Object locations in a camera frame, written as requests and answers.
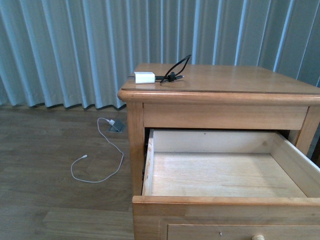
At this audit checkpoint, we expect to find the black charger cable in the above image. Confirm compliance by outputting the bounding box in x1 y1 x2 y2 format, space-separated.
154 54 192 84

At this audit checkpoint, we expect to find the white charger adapter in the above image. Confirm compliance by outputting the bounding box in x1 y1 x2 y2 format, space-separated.
130 71 156 84

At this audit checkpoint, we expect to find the wooden drawer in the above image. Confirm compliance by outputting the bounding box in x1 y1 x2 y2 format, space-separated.
132 128 320 240

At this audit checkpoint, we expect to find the open floor socket box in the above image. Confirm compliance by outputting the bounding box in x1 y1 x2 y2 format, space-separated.
108 119 125 133

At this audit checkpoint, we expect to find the white plug in socket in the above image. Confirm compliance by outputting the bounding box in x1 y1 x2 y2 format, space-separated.
106 119 115 126

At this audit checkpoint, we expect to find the light wooden nightstand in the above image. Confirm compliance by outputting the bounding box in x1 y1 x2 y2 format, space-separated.
117 63 320 240

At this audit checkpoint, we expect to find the light blue-grey curtain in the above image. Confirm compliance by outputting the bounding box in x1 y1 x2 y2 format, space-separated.
0 0 320 108

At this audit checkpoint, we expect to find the white cable on floor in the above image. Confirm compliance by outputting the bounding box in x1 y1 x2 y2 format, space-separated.
70 117 125 183

